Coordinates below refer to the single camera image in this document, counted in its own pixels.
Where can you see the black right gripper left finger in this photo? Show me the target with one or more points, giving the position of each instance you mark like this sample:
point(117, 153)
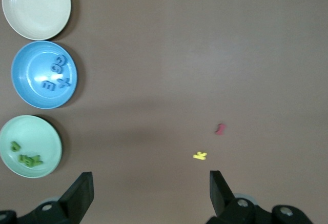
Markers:
point(77, 198)

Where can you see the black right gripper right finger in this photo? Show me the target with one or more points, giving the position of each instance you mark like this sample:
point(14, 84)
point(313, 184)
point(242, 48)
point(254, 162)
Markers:
point(223, 201)

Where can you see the green foam letter N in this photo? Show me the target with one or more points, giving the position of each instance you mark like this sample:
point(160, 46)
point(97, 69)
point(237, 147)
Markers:
point(30, 161)

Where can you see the green foam letter u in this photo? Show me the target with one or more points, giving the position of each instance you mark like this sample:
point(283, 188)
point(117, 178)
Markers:
point(21, 158)

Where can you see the green foam letter p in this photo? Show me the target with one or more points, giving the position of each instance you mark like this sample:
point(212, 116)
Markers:
point(15, 147)

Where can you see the blue foam letter X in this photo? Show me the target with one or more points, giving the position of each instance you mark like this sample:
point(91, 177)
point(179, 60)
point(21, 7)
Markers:
point(63, 83)

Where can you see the blue foam letter E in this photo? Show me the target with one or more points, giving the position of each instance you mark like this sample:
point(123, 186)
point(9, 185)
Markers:
point(48, 85)

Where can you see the blue foam digit nine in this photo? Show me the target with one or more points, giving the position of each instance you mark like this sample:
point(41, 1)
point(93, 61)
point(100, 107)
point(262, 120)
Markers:
point(60, 69)

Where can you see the blue foam letter G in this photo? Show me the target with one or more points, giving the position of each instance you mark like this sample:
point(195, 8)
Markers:
point(61, 57)

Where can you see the yellow foam letter K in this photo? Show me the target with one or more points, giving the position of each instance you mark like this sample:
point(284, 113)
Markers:
point(200, 155)

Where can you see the red foam letter I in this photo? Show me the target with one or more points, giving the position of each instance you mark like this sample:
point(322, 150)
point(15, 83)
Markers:
point(220, 129)

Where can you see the pale green plate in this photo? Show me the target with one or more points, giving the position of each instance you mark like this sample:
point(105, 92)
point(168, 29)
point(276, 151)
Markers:
point(33, 137)

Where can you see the blue plate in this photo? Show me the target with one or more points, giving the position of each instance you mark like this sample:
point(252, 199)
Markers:
point(30, 67)

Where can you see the beige plate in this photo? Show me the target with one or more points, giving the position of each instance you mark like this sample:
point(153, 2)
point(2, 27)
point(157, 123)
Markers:
point(36, 8)

